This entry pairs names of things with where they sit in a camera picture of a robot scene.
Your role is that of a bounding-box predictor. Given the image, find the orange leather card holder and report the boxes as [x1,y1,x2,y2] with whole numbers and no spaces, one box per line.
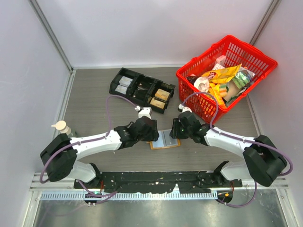
[149,130,180,150]

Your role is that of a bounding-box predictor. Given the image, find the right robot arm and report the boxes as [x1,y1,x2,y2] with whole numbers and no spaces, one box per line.
[170,111,287,187]

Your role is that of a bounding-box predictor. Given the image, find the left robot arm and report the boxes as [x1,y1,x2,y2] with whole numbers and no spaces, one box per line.
[40,116,159,188]

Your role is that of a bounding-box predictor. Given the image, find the tan card box upper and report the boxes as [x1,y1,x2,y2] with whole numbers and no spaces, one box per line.
[155,89,170,101]

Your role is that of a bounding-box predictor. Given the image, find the white card box upper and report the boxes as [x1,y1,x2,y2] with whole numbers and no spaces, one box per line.
[119,76,133,87]

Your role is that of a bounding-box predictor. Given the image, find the black compartment tray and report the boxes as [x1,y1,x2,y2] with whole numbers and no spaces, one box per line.
[109,68,175,114]

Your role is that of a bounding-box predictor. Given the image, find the white paper roll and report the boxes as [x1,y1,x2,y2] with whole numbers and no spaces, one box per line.
[194,77,210,92]

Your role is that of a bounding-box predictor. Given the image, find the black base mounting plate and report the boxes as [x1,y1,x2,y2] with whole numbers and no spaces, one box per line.
[84,171,242,194]

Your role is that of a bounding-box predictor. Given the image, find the yellow chips bag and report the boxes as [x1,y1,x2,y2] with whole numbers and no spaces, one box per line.
[202,64,241,108]

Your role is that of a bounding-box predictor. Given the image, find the red plastic shopping basket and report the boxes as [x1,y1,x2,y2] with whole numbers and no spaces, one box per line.
[176,35,278,123]

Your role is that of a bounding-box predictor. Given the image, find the green foil snack packet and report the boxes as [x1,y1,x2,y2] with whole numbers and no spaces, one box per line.
[232,70,252,89]

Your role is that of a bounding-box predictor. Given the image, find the pink white carton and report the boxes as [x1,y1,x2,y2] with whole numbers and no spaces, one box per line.
[215,55,227,66]

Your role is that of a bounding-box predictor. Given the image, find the green soap pump bottle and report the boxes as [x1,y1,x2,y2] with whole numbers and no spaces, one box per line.
[51,120,78,137]

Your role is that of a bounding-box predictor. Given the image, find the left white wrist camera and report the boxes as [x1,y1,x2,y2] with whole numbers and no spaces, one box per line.
[138,107,152,119]

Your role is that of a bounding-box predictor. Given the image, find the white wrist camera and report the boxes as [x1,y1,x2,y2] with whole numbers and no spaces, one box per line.
[138,107,152,119]
[178,104,192,113]

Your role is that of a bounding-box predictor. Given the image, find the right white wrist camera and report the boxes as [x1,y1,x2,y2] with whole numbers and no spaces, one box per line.
[178,104,192,113]

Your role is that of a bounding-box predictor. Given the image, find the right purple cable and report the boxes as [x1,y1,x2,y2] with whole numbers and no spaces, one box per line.
[179,92,294,208]

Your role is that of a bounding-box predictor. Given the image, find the white perforated cable duct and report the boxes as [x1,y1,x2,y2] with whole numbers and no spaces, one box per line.
[40,191,218,201]

